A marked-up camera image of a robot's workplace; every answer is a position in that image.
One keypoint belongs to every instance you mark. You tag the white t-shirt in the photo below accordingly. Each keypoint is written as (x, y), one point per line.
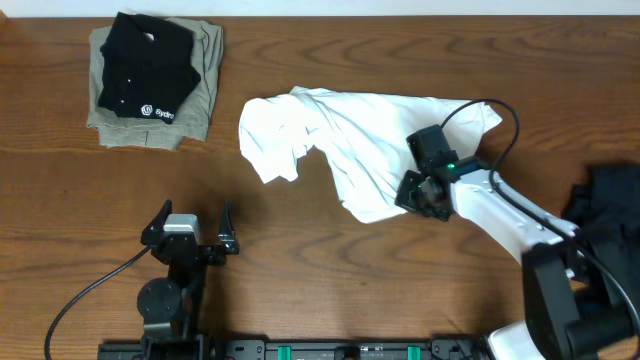
(363, 136)

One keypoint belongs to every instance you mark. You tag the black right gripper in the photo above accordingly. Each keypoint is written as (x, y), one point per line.
(405, 197)

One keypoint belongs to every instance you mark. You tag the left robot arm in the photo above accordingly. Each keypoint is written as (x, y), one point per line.
(170, 305)

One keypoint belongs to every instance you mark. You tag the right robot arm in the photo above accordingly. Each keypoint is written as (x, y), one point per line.
(580, 271)

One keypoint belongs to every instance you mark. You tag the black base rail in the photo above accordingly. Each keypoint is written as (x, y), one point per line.
(434, 349)

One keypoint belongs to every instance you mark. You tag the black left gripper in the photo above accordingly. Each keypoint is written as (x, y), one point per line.
(210, 251)

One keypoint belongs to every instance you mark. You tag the folded black polo shirt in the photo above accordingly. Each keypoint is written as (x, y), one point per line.
(147, 70)

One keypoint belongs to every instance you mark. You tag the folded khaki garment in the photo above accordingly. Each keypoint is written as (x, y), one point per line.
(194, 115)

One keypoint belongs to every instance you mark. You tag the dark crumpled garment pile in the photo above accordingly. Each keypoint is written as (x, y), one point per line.
(606, 210)

